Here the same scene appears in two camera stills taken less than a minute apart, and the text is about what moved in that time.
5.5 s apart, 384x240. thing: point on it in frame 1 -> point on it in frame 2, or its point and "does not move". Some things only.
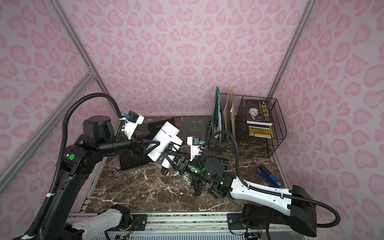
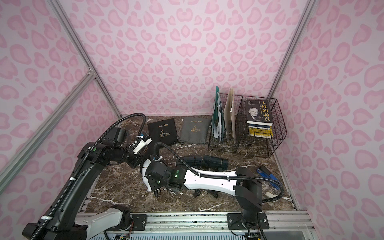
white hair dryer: (166, 146) -> (146, 179)
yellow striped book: (260, 130) does not move
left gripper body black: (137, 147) -> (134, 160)
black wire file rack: (248, 125) does not move
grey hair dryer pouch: (194, 126) does not move
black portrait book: (258, 112) does not move
